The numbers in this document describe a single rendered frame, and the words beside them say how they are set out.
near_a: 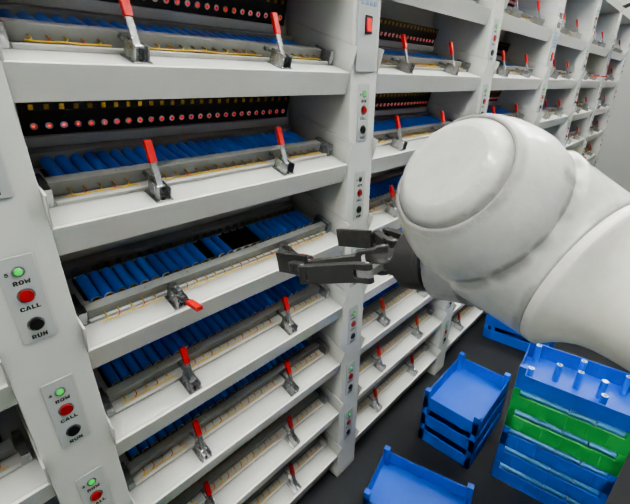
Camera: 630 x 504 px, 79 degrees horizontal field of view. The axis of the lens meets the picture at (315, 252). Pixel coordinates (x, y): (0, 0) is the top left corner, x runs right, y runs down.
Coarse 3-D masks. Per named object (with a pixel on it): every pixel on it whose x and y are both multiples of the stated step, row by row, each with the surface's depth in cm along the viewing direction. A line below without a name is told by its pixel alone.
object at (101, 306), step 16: (320, 224) 96; (272, 240) 86; (288, 240) 89; (304, 240) 91; (224, 256) 78; (240, 256) 79; (176, 272) 71; (192, 272) 72; (208, 272) 75; (224, 272) 76; (144, 288) 66; (160, 288) 68; (96, 304) 61; (112, 304) 63
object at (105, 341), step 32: (192, 224) 83; (64, 256) 67; (320, 256) 92; (192, 288) 72; (224, 288) 74; (256, 288) 80; (128, 320) 63; (160, 320) 65; (192, 320) 71; (96, 352) 58; (128, 352) 63
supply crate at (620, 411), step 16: (528, 352) 130; (544, 352) 128; (560, 352) 125; (544, 368) 125; (576, 368) 124; (592, 368) 121; (608, 368) 118; (528, 384) 115; (544, 384) 112; (560, 384) 118; (592, 384) 118; (560, 400) 110; (576, 400) 108; (592, 400) 105; (608, 400) 112; (624, 400) 112; (592, 416) 106; (608, 416) 104; (624, 416) 101
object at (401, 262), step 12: (384, 252) 49; (396, 252) 46; (408, 252) 45; (384, 264) 47; (396, 264) 46; (408, 264) 45; (396, 276) 46; (408, 276) 45; (420, 276) 45; (420, 288) 46
